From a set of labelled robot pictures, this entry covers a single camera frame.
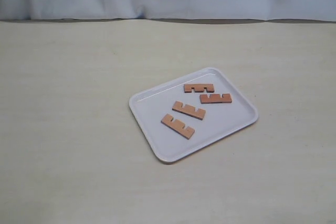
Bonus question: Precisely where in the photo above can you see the white rectangular plastic tray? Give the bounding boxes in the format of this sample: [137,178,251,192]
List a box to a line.
[129,68,258,163]

